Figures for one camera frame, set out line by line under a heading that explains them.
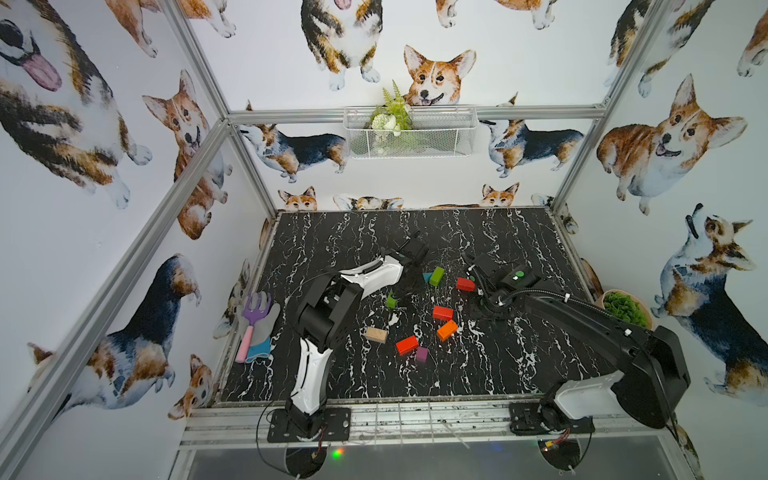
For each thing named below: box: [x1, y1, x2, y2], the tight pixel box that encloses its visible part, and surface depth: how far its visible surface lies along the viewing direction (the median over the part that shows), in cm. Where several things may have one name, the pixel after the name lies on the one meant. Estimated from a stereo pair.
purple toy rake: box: [235, 293, 271, 364], surface depth 92 cm
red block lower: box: [396, 335, 419, 356], surface depth 87 cm
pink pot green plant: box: [596, 289, 653, 331], surface depth 82 cm
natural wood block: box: [366, 326, 388, 344], surface depth 88 cm
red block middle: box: [432, 306, 454, 321], surface depth 93 cm
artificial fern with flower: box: [370, 80, 413, 137], surface depth 85 cm
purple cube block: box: [417, 346, 429, 362], surface depth 87 cm
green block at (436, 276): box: [429, 266, 445, 287], surface depth 102 cm
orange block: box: [437, 319, 459, 342], surface depth 90 cm
